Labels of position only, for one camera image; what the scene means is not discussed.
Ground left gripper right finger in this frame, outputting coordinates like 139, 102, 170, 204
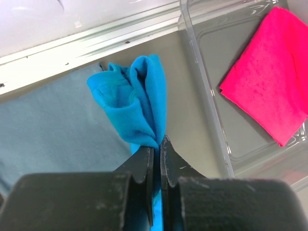
160, 137, 308, 231

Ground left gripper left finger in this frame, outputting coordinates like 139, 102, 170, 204
0, 147, 154, 231

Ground bright blue t-shirt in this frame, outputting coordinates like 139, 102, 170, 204
87, 55, 167, 231

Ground folded dark blue t-shirt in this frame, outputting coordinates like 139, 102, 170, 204
0, 64, 130, 195

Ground folded red t-shirt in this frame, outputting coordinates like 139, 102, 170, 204
220, 7, 308, 146

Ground clear grey plastic bin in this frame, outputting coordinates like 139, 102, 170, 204
178, 0, 308, 192

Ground aluminium rail frame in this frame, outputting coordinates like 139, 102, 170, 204
0, 0, 180, 94

